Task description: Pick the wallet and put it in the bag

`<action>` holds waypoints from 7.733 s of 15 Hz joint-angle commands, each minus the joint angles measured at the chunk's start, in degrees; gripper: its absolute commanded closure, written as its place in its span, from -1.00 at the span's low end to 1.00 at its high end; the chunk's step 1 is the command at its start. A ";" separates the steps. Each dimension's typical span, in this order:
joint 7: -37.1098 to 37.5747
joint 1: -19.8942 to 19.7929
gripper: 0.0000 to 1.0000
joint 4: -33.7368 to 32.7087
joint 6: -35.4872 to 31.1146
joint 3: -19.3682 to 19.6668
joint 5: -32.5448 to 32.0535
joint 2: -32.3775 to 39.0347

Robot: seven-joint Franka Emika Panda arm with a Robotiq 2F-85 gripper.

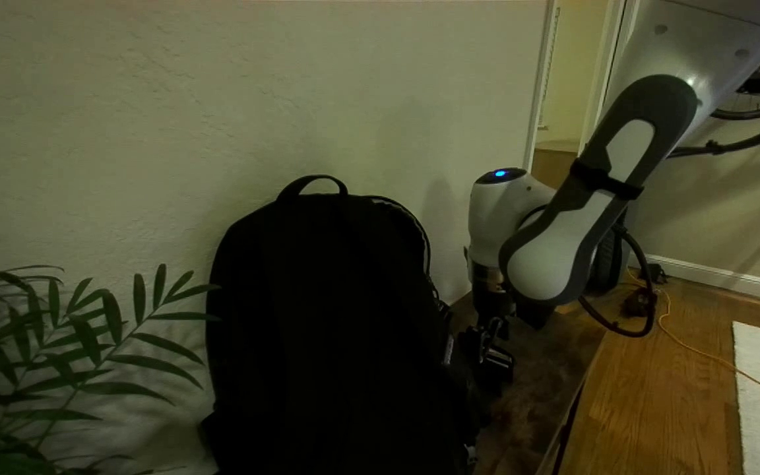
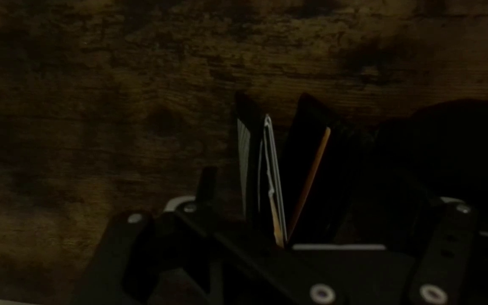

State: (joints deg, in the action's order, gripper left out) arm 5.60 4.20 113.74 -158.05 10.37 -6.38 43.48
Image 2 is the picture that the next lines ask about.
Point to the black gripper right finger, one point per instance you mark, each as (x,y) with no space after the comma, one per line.
(447,254)

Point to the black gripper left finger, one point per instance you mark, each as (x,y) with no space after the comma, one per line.
(142,247)

